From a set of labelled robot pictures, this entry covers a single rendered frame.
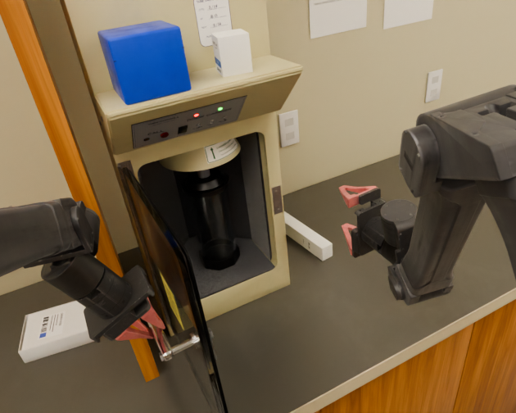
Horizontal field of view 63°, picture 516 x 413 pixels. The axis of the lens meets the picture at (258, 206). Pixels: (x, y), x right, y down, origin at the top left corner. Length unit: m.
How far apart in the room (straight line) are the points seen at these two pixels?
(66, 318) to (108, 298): 0.54
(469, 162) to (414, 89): 1.39
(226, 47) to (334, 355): 0.64
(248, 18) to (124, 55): 0.26
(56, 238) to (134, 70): 0.27
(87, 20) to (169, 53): 0.14
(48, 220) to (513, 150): 0.40
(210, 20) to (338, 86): 0.78
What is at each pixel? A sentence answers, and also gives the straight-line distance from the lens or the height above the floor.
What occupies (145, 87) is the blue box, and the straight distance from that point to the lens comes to 0.64.
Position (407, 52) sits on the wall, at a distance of 1.64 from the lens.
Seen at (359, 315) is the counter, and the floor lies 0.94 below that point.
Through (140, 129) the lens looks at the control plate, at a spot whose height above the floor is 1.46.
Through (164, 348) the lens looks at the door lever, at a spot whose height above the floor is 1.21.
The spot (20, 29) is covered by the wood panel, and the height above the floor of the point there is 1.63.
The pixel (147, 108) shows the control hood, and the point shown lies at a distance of 0.64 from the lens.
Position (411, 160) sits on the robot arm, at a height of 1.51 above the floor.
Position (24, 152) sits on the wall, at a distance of 1.22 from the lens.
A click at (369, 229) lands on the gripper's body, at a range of 0.80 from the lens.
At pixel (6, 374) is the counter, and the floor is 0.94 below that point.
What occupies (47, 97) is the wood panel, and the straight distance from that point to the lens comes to 0.64.
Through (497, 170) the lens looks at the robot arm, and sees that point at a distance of 0.30.
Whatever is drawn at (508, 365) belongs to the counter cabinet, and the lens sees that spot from 1.55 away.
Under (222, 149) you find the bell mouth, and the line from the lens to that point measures 0.86.
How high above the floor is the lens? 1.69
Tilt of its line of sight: 32 degrees down
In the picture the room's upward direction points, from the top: 7 degrees counter-clockwise
